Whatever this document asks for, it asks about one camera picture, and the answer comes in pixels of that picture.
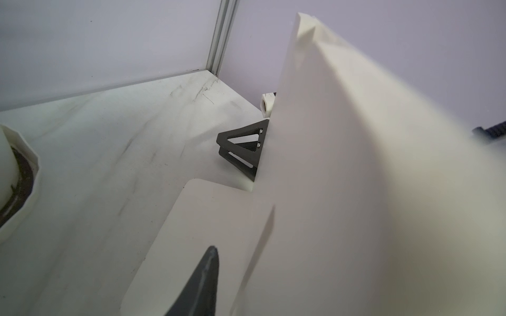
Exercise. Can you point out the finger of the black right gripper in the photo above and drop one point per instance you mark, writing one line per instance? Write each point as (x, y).
(245, 136)
(247, 168)

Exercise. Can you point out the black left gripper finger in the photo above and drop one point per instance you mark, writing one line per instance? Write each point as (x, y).
(199, 295)

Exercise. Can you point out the white acrylic menu holder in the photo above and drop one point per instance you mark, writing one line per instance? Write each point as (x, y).
(368, 200)

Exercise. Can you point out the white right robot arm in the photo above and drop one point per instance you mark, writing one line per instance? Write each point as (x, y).
(245, 156)

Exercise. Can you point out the potted green plant white pot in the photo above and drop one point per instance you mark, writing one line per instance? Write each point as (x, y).
(20, 180)

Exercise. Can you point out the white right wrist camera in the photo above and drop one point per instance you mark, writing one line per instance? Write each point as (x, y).
(267, 104)

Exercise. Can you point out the aluminium frame profiles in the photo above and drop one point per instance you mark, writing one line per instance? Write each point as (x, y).
(221, 33)

